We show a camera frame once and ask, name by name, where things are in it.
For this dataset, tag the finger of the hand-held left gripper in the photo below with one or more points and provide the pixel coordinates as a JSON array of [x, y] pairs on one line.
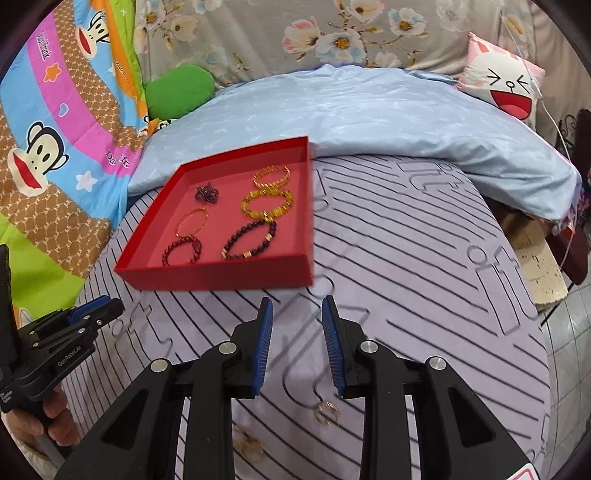
[[101, 318], [94, 303]]

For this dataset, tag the pink cat face pillow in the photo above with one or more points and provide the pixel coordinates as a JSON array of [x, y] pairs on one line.
[[503, 78]]

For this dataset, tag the person's left hand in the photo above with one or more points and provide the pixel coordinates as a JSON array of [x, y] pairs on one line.
[[55, 420]]

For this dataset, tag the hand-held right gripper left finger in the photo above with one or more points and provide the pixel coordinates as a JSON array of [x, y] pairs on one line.
[[263, 341]]

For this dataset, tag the green pillow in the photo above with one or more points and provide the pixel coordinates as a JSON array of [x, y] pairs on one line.
[[180, 92]]

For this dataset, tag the grey floral cover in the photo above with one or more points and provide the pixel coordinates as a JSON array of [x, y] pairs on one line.
[[277, 27]]

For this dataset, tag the beige speckled board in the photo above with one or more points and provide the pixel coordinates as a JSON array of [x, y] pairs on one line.
[[542, 272]]

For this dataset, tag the cartoon monkey blanket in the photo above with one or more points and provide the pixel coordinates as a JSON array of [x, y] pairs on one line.
[[60, 115]]

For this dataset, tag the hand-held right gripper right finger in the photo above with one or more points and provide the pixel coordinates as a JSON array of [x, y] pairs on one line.
[[331, 341]]

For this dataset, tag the red cardboard box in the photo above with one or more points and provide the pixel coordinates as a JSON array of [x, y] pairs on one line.
[[207, 277]]

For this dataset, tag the light blue quilt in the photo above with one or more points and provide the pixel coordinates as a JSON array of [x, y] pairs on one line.
[[369, 115]]

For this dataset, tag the black metal rack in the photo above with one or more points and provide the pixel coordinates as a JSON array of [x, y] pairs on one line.
[[575, 127]]

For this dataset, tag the thin gold bangle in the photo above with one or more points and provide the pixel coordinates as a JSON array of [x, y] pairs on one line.
[[178, 226]]

